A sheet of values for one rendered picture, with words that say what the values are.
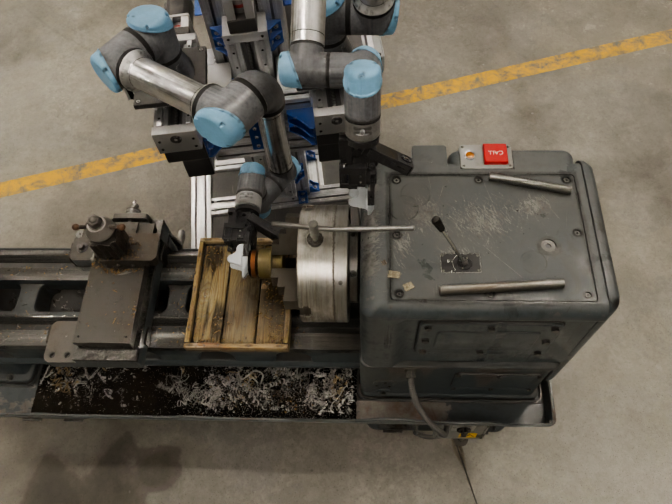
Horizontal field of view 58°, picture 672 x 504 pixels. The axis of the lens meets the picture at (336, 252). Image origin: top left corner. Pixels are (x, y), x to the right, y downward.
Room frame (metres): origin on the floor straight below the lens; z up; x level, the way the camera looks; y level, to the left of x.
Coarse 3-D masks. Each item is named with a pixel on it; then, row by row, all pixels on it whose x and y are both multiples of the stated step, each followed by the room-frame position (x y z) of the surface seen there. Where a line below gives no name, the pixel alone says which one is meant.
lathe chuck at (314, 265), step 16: (320, 208) 0.85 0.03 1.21; (320, 224) 0.78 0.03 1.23; (304, 240) 0.74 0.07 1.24; (304, 256) 0.70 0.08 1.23; (320, 256) 0.70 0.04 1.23; (304, 272) 0.67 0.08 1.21; (320, 272) 0.66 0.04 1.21; (304, 288) 0.64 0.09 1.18; (320, 288) 0.63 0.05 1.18; (304, 304) 0.61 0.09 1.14; (320, 304) 0.61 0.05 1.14; (304, 320) 0.61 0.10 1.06; (320, 320) 0.60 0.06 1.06
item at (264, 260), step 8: (264, 248) 0.80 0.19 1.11; (248, 256) 0.78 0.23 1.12; (256, 256) 0.78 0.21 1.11; (264, 256) 0.77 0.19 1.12; (272, 256) 0.77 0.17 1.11; (280, 256) 0.77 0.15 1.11; (248, 264) 0.76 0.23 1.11; (256, 264) 0.76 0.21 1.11; (264, 264) 0.75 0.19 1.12; (272, 264) 0.75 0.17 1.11; (280, 264) 0.75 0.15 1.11; (248, 272) 0.74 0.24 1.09; (256, 272) 0.74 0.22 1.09; (264, 272) 0.73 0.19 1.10
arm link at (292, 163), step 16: (256, 80) 1.10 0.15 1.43; (272, 80) 1.12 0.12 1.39; (272, 96) 1.08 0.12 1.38; (272, 112) 1.09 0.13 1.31; (272, 128) 1.10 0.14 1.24; (272, 144) 1.10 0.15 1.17; (288, 144) 1.13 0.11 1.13; (272, 160) 1.10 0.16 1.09; (288, 160) 1.11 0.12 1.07; (272, 176) 1.10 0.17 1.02; (288, 176) 1.11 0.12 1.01
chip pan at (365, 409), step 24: (360, 384) 0.57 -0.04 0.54; (0, 408) 0.61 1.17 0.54; (24, 408) 0.60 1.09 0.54; (360, 408) 0.49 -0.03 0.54; (384, 408) 0.48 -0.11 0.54; (408, 408) 0.48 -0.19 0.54; (432, 408) 0.47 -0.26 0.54; (456, 408) 0.46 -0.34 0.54; (480, 408) 0.46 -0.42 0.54; (504, 408) 0.45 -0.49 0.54; (528, 408) 0.44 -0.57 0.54
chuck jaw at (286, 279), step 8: (272, 272) 0.73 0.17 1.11; (280, 272) 0.73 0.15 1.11; (288, 272) 0.72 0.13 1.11; (272, 280) 0.71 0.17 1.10; (280, 280) 0.70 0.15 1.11; (288, 280) 0.70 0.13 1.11; (296, 280) 0.70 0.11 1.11; (280, 288) 0.68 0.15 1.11; (288, 288) 0.67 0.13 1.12; (296, 288) 0.67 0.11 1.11; (288, 296) 0.65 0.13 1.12; (296, 296) 0.65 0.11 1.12; (288, 304) 0.63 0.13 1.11; (296, 304) 0.63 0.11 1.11; (304, 312) 0.61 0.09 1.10
